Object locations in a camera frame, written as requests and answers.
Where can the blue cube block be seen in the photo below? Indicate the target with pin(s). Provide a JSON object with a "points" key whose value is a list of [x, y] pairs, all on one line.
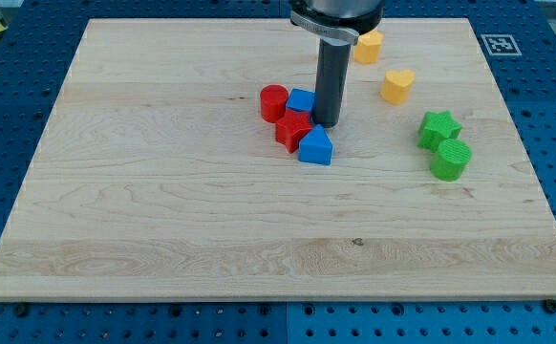
{"points": [[301, 100]]}

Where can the green cylinder block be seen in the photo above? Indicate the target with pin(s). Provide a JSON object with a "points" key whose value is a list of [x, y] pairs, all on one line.
{"points": [[450, 160]]}

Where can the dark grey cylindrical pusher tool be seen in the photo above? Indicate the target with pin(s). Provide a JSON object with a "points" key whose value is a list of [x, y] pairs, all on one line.
{"points": [[332, 67]]}

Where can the red cylinder block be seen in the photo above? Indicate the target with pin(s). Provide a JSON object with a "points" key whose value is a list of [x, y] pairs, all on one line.
{"points": [[273, 99]]}

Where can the yellow pentagon block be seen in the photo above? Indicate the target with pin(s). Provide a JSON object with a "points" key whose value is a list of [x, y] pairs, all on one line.
{"points": [[368, 47]]}

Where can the green star block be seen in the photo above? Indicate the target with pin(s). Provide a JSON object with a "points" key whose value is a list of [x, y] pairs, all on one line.
{"points": [[437, 127]]}

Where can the white fiducial marker tag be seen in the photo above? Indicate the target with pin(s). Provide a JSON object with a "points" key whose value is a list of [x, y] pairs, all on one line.
{"points": [[500, 44]]}

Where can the red star block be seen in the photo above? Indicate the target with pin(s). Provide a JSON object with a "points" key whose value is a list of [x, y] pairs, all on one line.
{"points": [[291, 127]]}

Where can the yellow heart block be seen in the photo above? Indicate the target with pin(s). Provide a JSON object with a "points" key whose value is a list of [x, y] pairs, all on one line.
{"points": [[397, 85]]}

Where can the wooden board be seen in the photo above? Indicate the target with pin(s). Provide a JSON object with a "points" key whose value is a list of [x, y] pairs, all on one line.
{"points": [[157, 180]]}

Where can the blue triangular house block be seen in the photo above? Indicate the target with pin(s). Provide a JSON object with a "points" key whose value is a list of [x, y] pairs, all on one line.
{"points": [[316, 147]]}

